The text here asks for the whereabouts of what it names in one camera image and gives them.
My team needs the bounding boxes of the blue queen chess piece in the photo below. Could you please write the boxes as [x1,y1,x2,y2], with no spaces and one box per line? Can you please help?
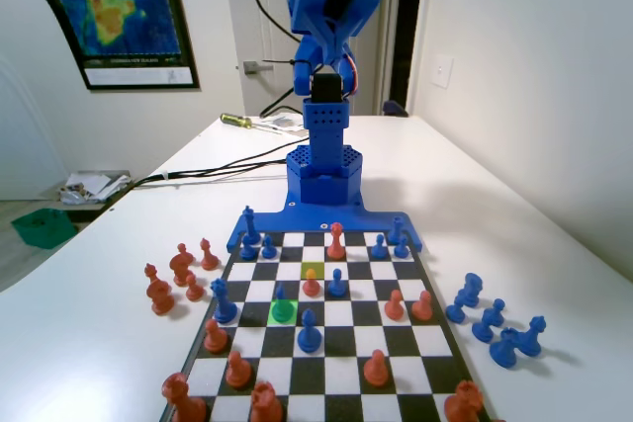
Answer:
[209,278,240,326]

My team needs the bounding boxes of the green bin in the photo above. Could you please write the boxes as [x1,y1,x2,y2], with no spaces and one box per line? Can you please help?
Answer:
[10,208,79,250]

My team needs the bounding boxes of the orange knight chess piece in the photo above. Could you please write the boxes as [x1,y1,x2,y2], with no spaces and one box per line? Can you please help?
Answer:
[168,252,196,288]
[147,279,176,317]

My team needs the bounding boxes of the black table cable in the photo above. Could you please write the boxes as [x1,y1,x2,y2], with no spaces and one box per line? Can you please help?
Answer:
[131,137,311,187]
[162,157,291,182]

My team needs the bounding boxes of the orange queen chess piece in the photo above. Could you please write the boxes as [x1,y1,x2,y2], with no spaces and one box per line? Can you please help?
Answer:
[326,222,346,261]

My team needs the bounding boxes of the white paper packet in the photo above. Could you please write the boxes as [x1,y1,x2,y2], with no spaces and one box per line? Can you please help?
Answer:
[259,114,306,135]

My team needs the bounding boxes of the white door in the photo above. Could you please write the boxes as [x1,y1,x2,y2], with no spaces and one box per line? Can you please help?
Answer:
[223,0,397,118]

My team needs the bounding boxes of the blue king chess piece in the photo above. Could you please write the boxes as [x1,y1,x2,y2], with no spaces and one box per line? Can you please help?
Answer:
[242,205,262,246]

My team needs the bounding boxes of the black white chessboard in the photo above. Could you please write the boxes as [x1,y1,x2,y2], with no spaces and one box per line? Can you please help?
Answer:
[160,230,496,422]

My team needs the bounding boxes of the red white servo wire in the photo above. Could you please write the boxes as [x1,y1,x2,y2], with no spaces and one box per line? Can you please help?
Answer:
[343,52,361,98]

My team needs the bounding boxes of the yellow handled screwdriver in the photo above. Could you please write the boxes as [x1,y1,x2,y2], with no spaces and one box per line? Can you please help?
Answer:
[220,113,286,135]

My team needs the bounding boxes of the orange rook chess piece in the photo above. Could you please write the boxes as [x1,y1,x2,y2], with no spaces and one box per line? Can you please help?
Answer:
[442,379,487,422]
[248,380,286,422]

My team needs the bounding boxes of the white arched panel black trim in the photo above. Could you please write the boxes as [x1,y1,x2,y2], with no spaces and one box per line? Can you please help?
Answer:
[0,0,88,204]

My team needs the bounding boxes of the pile of papers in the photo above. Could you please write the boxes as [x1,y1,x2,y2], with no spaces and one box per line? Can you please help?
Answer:
[57,170,133,206]

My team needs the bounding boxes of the dark blue chair back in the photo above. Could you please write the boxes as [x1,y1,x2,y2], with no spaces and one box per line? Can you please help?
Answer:
[383,99,410,119]

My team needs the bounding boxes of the blue bishop chess piece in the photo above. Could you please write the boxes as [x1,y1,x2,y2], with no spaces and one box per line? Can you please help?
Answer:
[271,282,294,325]

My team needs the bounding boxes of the blue pawn board centre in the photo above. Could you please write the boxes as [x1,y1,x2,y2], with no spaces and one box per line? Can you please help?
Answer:
[297,307,324,354]

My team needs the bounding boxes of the white light switch plate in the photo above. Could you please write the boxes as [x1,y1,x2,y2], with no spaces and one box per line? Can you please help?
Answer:
[428,53,455,91]

